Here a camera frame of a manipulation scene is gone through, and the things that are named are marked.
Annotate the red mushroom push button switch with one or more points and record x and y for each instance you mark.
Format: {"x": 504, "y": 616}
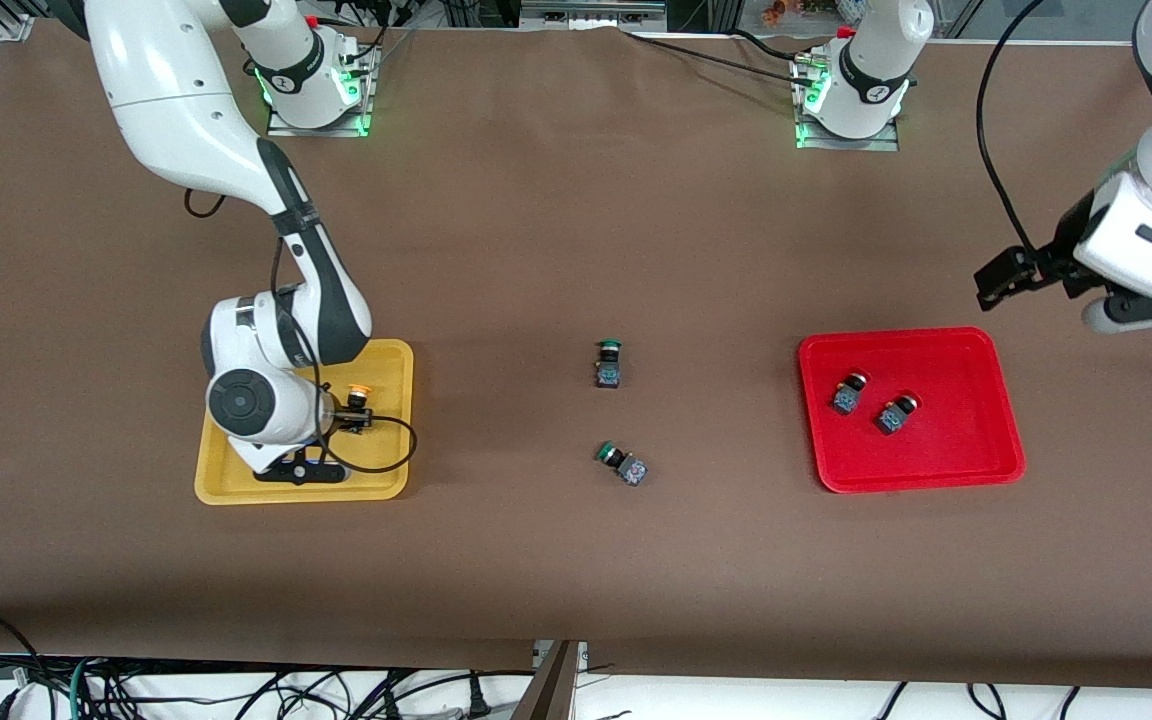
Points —
{"x": 844, "y": 400}
{"x": 891, "y": 418}

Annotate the grey metal rail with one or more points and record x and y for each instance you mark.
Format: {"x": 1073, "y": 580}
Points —
{"x": 591, "y": 12}

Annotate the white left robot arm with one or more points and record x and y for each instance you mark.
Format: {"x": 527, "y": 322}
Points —
{"x": 876, "y": 60}

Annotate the red plastic tray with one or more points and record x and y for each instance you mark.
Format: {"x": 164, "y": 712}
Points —
{"x": 966, "y": 440}

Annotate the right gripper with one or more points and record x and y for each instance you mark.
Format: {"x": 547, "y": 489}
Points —
{"x": 339, "y": 412}

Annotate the yellow plastic tray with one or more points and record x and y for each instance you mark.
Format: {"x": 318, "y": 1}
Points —
{"x": 381, "y": 365}

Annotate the green mushroom push button switch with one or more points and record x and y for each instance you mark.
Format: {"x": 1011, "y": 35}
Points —
{"x": 608, "y": 375}
{"x": 631, "y": 470}

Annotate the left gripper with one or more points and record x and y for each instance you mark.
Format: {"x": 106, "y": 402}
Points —
{"x": 1054, "y": 262}

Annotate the yellow mushroom push button switch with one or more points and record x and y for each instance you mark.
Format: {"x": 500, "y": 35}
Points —
{"x": 360, "y": 390}

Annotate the black power plug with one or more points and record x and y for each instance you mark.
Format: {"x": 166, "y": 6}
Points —
{"x": 477, "y": 700}

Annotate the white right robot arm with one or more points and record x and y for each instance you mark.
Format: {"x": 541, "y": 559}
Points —
{"x": 166, "y": 100}

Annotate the aluminium arm base plate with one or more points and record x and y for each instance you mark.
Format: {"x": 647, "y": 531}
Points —
{"x": 886, "y": 145}
{"x": 361, "y": 128}

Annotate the brown wooden beam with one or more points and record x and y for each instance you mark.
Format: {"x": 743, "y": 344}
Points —
{"x": 548, "y": 690}

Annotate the brown table cover mat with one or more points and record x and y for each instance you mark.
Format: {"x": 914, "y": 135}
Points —
{"x": 576, "y": 560}

